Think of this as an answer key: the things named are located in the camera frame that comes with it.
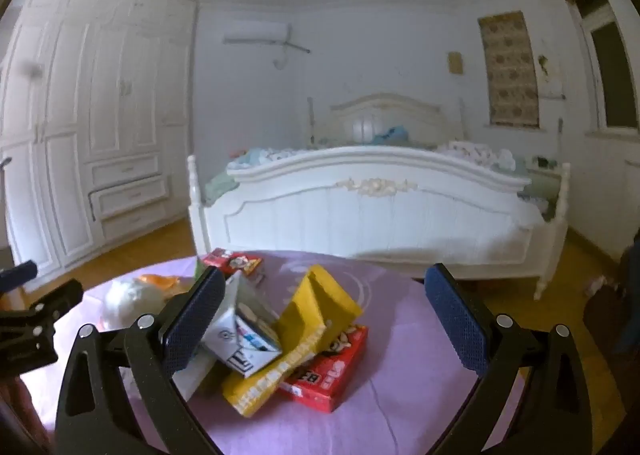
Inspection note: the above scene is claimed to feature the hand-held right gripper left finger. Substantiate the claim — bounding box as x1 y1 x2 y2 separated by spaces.
55 265 226 455

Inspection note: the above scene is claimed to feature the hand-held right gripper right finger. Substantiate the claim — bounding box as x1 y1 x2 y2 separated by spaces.
424 262 593 455

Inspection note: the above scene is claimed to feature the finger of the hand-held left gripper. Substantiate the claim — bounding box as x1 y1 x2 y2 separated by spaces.
0 279 84 333
0 260 39 292

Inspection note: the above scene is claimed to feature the white printed carton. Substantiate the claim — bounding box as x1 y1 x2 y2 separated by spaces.
200 271 283 378

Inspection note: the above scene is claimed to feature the person's left hand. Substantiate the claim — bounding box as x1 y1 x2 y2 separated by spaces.
0 376 55 455

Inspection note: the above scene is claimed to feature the orange wrapper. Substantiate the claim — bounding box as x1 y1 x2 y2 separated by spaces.
137 274 183 292

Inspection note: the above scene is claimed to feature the small red cardboard box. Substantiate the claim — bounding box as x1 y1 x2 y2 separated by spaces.
201 248 264 286

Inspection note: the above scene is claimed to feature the crumpled white plastic bag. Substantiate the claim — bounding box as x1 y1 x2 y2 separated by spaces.
101 277 171 328

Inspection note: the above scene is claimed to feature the purple round tablecloth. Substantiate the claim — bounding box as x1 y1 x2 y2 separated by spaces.
50 250 531 455

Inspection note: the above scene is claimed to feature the white wooden bed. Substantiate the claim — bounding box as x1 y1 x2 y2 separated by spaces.
186 94 571 301

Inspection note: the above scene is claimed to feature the pale green blanket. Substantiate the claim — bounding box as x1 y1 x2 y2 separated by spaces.
520 170 562 221
202 170 241 206

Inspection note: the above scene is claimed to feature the large red cardboard box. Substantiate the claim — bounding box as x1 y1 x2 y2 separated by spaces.
277 325 369 413

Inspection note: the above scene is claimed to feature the dark chair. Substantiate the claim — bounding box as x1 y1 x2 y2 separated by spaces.
582 230 640 356

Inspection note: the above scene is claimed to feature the floral quilt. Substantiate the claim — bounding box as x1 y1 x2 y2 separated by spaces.
435 140 516 171

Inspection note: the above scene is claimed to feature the light blue clothes pile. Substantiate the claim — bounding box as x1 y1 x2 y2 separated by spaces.
227 148 301 171

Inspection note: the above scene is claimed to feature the white wardrobe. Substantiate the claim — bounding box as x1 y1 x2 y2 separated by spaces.
0 0 198 286

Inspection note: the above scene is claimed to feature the blue cloth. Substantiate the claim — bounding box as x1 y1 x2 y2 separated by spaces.
370 124 411 145

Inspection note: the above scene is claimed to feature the patterned window blind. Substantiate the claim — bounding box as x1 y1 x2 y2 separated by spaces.
477 10 542 128

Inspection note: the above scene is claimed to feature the air conditioner pipe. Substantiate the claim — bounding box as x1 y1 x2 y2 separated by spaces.
272 39 311 70

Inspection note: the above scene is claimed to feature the white air conditioner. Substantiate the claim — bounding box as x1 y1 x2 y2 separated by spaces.
222 20 292 45

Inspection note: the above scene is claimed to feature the white framed window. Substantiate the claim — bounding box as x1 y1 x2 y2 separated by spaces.
562 0 640 132

